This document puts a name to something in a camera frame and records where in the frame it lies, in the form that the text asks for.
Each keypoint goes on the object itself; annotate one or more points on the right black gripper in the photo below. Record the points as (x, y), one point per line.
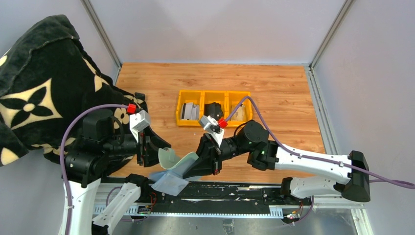
(209, 159)

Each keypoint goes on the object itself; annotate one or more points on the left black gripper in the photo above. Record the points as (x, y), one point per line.
(151, 147)

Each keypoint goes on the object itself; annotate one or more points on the mint green card holder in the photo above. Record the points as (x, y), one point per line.
(172, 181)

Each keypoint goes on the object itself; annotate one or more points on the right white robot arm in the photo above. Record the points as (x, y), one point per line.
(344, 175)

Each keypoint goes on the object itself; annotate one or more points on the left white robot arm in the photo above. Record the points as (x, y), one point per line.
(89, 161)

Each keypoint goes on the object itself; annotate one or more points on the silver card holder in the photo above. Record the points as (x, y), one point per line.
(190, 111)

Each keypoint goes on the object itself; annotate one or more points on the black card holder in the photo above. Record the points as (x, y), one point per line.
(213, 110)

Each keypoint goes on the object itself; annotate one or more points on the tan card holder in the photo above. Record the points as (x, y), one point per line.
(240, 114)

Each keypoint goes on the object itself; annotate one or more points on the black floral blanket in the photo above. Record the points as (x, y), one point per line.
(46, 80)

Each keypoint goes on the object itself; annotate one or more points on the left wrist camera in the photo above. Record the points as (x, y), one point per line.
(138, 122)

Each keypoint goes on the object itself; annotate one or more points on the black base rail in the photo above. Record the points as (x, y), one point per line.
(206, 198)

